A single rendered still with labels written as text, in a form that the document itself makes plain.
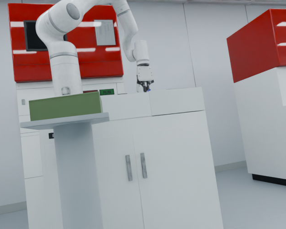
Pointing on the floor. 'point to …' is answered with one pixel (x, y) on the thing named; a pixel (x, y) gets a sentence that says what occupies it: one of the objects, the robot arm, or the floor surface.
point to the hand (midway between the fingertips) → (146, 89)
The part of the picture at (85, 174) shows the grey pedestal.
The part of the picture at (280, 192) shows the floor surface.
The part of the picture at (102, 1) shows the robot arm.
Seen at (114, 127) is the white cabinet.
